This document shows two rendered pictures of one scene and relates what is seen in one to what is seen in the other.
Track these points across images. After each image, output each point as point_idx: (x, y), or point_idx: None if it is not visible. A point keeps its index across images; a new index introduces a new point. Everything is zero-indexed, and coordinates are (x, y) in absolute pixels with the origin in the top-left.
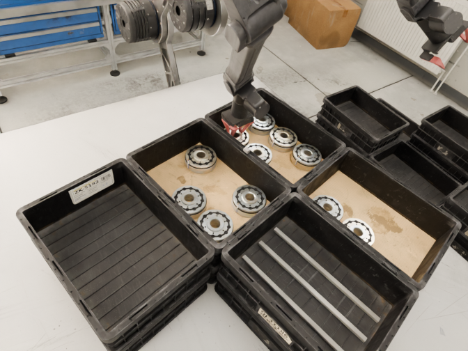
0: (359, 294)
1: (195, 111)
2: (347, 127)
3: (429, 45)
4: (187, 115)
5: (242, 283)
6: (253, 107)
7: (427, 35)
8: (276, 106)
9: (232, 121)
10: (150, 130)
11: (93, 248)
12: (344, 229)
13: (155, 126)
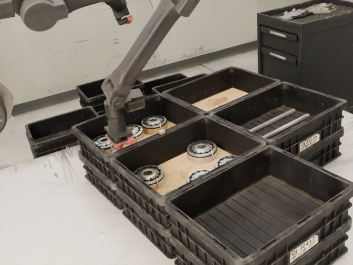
0: (277, 115)
1: (32, 220)
2: (75, 142)
3: (119, 13)
4: (38, 226)
5: (284, 148)
6: (139, 100)
7: (117, 7)
8: (97, 124)
9: (128, 132)
10: (53, 259)
11: (257, 242)
12: (241, 98)
13: (47, 254)
